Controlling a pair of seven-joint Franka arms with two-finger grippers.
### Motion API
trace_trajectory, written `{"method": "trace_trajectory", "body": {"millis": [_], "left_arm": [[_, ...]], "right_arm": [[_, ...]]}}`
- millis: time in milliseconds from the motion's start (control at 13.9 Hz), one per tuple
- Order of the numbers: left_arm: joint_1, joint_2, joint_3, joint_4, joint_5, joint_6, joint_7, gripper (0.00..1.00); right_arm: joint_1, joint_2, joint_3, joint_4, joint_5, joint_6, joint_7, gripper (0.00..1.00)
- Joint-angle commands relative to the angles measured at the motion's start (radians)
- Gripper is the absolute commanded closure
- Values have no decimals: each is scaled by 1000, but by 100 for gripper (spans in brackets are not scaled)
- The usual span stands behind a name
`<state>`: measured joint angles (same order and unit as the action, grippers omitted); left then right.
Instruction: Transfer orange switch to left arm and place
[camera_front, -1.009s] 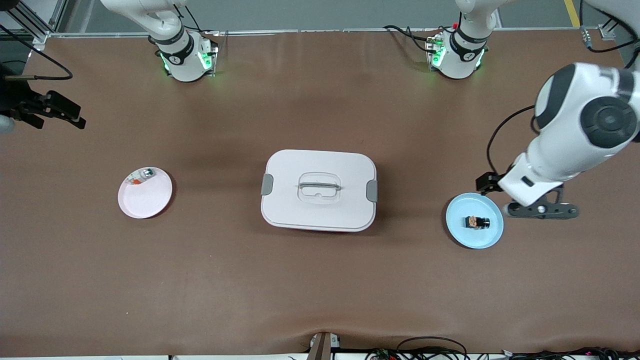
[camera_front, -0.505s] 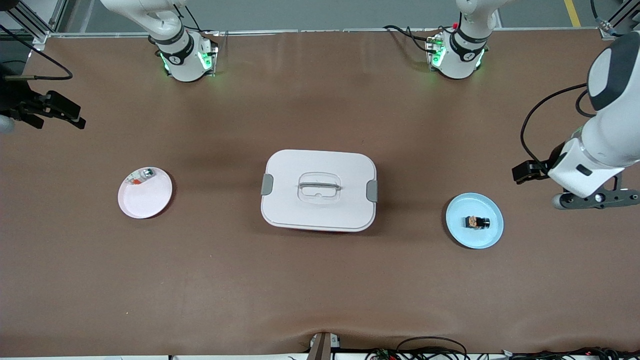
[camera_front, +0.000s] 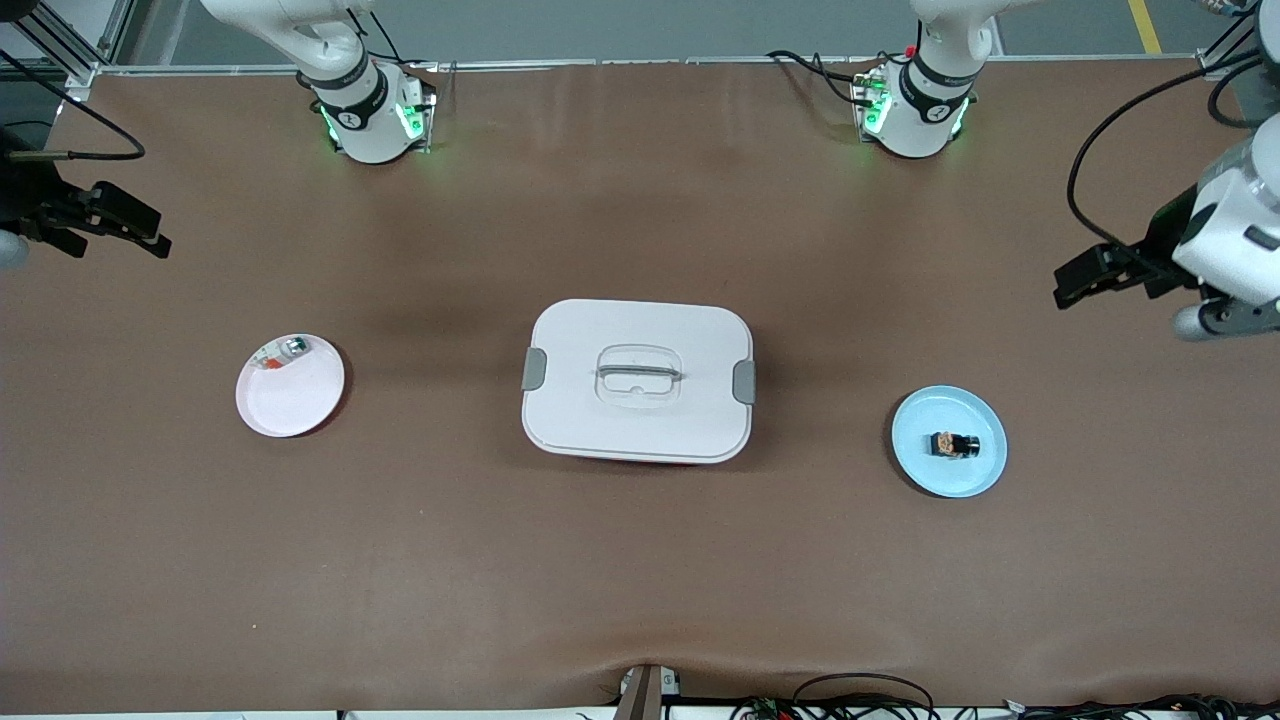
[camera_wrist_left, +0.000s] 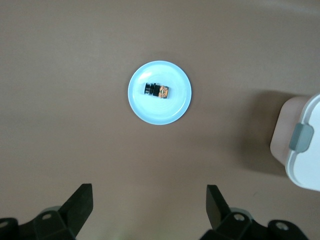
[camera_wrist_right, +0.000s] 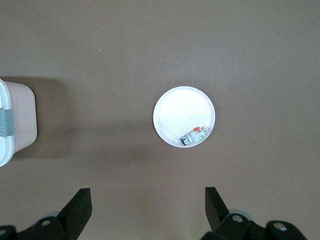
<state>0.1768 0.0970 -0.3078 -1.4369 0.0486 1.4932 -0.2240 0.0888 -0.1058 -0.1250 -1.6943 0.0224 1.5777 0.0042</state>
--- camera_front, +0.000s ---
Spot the black base cable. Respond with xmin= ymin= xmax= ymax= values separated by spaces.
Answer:
xmin=767 ymin=49 xmax=864 ymax=107

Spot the light blue round plate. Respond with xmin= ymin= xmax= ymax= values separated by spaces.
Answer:
xmin=891 ymin=385 xmax=1009 ymax=499

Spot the black looped cable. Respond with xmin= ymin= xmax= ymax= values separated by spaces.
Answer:
xmin=792 ymin=671 xmax=937 ymax=719

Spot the aluminium frame post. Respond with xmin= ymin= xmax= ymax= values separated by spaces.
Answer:
xmin=0 ymin=0 xmax=138 ymax=93

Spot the black cable bundle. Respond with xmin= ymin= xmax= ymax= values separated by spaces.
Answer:
xmin=1005 ymin=693 xmax=1280 ymax=720

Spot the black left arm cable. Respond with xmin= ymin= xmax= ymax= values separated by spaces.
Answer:
xmin=1064 ymin=48 xmax=1263 ymax=253

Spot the white lidded pink box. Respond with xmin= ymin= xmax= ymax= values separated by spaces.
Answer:
xmin=520 ymin=298 xmax=758 ymax=467

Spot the black and orange switch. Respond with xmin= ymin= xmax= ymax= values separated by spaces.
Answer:
xmin=926 ymin=429 xmax=982 ymax=462

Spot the pale pink round plate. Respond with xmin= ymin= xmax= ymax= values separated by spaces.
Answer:
xmin=235 ymin=333 xmax=347 ymax=439

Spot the white and grey switch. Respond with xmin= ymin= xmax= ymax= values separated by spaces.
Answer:
xmin=251 ymin=337 xmax=314 ymax=374

